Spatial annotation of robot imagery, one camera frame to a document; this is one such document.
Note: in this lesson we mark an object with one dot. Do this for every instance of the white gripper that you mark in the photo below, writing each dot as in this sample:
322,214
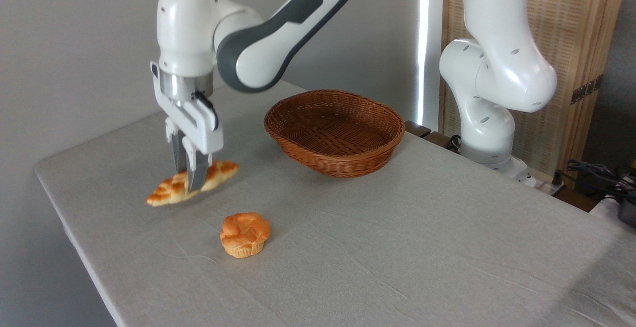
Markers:
196,125

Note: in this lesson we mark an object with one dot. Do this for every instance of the long braided bread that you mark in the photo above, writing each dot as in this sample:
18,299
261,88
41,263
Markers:
222,171

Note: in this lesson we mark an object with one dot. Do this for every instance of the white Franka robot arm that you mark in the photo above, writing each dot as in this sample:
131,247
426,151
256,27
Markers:
502,68

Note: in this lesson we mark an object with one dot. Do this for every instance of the round bread bun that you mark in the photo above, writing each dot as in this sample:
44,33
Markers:
244,235

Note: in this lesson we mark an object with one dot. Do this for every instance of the brown wicker basket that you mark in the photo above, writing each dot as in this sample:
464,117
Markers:
343,133

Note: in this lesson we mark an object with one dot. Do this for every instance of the grey tablecloth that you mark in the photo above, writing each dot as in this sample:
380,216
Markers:
377,247

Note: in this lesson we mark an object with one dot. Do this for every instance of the dark brown wooden furniture edge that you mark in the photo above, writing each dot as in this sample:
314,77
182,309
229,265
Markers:
417,129

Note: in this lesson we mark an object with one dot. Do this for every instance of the white power strip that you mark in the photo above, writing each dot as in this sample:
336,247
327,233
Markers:
546,187

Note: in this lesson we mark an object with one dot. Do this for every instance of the metal screen hinge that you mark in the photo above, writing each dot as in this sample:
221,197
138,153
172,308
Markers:
586,89

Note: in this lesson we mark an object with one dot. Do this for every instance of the wooden folding screen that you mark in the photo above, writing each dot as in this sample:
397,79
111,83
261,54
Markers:
571,29

